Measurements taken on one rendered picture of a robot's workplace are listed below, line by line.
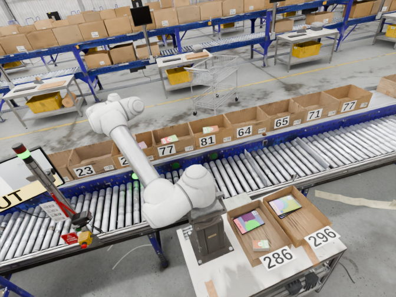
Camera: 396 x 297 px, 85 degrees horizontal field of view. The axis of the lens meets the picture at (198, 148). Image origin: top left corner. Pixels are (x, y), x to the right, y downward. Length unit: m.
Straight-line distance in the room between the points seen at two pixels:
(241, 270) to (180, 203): 0.71
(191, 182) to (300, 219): 1.00
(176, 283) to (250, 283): 1.01
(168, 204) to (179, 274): 1.45
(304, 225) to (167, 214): 1.08
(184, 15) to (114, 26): 1.73
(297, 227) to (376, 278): 1.08
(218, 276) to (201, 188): 0.68
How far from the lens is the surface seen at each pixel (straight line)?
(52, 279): 2.97
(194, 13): 6.37
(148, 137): 2.32
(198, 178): 1.05
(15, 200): 1.76
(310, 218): 1.84
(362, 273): 2.65
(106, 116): 1.27
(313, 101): 2.91
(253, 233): 1.68
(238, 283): 1.55
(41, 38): 6.63
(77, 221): 1.68
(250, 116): 2.52
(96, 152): 2.46
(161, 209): 1.04
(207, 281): 1.56
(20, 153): 1.44
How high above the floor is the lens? 2.21
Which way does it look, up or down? 38 degrees down
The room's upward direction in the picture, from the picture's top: 9 degrees counter-clockwise
